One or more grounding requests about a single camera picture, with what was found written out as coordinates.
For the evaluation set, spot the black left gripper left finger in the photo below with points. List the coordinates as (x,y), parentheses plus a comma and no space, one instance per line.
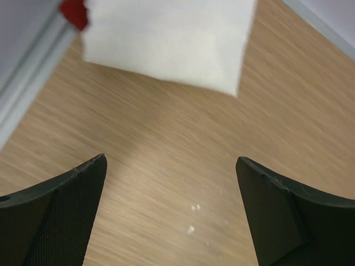
(50,223)

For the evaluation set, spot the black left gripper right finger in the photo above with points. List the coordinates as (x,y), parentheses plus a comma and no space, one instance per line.
(292,223)

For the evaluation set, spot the white Coca-Cola print t-shirt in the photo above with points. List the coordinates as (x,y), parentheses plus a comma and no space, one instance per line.
(200,43)

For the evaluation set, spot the small white paper scrap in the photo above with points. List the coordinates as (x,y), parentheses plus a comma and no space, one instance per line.
(196,207)
(191,230)

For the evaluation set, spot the folded red t-shirt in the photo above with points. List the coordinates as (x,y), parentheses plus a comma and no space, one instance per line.
(75,12)

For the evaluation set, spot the side aluminium table rail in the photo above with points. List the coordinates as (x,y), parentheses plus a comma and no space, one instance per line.
(32,72)

